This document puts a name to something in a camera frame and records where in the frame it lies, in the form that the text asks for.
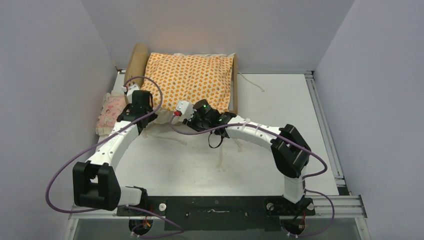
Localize cream cushion tie string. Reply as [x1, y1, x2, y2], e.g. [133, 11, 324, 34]
[142, 129, 244, 171]

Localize wooden pet bed frame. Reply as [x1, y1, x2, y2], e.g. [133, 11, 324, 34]
[124, 42, 238, 113]

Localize orange patterned bed cushion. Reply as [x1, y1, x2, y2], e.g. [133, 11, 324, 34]
[141, 53, 235, 125]

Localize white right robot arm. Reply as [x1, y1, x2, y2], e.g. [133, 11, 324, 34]
[175, 99, 310, 214]

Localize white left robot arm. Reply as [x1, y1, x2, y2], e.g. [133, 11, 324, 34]
[72, 90, 157, 215]

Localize pink frilled small pillow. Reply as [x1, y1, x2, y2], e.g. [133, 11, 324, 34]
[95, 91, 127, 136]

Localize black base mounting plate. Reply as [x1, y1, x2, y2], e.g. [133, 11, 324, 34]
[115, 196, 316, 232]

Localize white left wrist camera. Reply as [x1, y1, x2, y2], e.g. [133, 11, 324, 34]
[121, 83, 141, 102]

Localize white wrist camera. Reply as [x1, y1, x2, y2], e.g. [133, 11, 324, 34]
[175, 100, 195, 122]
[121, 83, 141, 102]

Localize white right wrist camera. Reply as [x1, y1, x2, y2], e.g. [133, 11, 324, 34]
[175, 100, 195, 122]

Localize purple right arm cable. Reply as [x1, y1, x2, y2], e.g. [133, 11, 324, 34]
[168, 110, 335, 238]

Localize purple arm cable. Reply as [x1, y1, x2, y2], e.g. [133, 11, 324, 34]
[45, 76, 186, 239]
[168, 110, 335, 238]

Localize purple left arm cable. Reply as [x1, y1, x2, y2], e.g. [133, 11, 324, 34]
[45, 76, 186, 239]

